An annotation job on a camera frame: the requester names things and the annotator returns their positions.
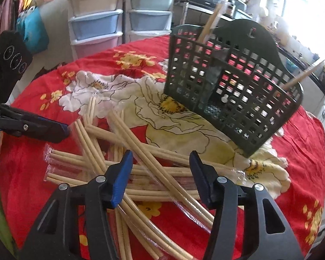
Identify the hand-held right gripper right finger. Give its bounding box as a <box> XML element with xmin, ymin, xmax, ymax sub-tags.
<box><xmin>189</xmin><ymin>150</ymin><xmax>305</xmax><ymax>260</ymax></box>

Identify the pale green drawer tower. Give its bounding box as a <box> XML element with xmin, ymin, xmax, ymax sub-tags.
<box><xmin>125</xmin><ymin>0</ymin><xmax>179</xmax><ymax>44</ymax></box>

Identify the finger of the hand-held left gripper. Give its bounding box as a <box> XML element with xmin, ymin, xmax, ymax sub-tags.
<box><xmin>0</xmin><ymin>101</ymin><xmax>71</xmax><ymax>144</ymax></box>

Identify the blue hanging bag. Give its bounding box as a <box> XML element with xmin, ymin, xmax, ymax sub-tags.
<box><xmin>16</xmin><ymin>7</ymin><xmax>50</xmax><ymax>55</ymax></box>

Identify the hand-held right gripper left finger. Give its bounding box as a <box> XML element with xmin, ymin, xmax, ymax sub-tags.
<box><xmin>18</xmin><ymin>149</ymin><xmax>134</xmax><ymax>260</ymax></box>

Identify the pile of chopsticks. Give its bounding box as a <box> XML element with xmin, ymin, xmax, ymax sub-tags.
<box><xmin>43</xmin><ymin>96</ymin><xmax>247</xmax><ymax>260</ymax></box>

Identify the dark green plastic utensil basket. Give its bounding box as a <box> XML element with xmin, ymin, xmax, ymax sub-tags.
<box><xmin>163</xmin><ymin>19</ymin><xmax>304</xmax><ymax>158</ymax></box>

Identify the metal kitchen rack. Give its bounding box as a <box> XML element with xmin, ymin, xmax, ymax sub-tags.
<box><xmin>173</xmin><ymin>1</ymin><xmax>250</xmax><ymax>33</ymax></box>

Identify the cream blue pink drawer tower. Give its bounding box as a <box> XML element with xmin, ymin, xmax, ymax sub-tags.
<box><xmin>66</xmin><ymin>0</ymin><xmax>124</xmax><ymax>60</ymax></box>

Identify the red floral blanket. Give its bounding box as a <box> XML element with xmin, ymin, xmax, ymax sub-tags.
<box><xmin>0</xmin><ymin>34</ymin><xmax>325</xmax><ymax>260</ymax></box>

